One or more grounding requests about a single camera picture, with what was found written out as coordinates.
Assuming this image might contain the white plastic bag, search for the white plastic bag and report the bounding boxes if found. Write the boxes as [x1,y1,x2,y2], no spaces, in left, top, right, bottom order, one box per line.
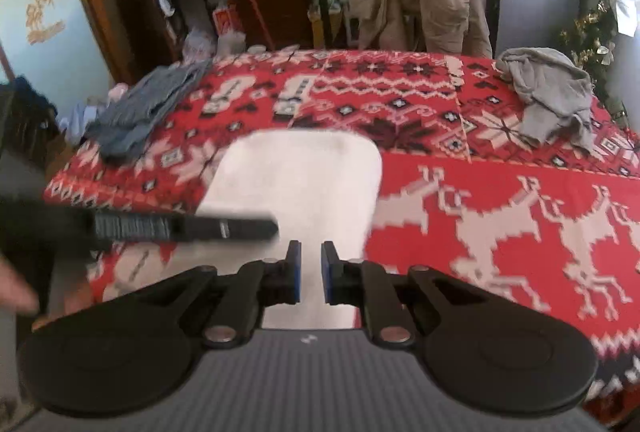
[182,28,219,62]

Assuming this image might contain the navy garment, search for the navy garment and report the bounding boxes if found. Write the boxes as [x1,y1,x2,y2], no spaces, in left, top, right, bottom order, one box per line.
[0,77,59,149]

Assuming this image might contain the yellow paper bag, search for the yellow paper bag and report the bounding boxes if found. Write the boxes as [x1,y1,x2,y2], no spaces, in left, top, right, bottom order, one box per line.
[307,2,346,50]

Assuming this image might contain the red carton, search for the red carton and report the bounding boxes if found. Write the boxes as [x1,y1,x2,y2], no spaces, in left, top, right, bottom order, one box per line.
[212,4,241,38]

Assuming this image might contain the red patterned blanket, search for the red patterned blanket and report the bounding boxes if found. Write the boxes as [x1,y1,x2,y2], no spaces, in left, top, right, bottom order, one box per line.
[42,49,640,424]

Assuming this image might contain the pale clothes pile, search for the pale clothes pile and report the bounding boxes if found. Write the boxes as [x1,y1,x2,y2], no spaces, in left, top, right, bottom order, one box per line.
[60,82,132,146]

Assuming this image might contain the folded blue jeans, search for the folded blue jeans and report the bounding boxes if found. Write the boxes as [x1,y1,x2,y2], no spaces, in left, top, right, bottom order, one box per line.
[85,59,214,164]

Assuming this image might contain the white knit vest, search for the white knit vest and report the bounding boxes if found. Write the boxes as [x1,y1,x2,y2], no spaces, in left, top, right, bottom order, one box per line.
[197,128,384,331]

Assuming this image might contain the white sack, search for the white sack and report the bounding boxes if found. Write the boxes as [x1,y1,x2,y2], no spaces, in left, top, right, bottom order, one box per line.
[216,31,247,56]

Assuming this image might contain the red broom handle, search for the red broom handle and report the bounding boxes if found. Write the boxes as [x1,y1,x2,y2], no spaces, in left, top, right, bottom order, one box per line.
[245,0,277,51]

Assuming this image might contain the small Christmas tree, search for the small Christmas tree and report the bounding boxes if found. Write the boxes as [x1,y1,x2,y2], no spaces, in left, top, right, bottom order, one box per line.
[560,0,629,129]

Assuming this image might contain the wooden drawer cabinet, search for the wooden drawer cabinet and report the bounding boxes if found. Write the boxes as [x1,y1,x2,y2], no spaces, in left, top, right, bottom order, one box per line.
[227,0,314,51]

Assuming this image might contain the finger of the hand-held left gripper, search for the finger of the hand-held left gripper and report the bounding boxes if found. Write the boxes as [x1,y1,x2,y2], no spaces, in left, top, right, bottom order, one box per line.
[170,211,281,244]

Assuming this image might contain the grey shirt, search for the grey shirt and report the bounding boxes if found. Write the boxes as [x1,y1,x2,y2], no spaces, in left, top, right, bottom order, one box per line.
[495,47,597,156]

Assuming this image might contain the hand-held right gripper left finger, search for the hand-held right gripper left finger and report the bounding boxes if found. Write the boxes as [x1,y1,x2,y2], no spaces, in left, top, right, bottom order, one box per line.
[139,240,303,348]

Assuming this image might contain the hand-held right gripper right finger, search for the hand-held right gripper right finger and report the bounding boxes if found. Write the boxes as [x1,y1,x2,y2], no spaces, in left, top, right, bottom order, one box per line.
[321,240,502,348]

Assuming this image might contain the person's left hand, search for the person's left hand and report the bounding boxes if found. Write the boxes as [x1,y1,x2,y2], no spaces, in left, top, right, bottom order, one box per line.
[0,254,42,314]

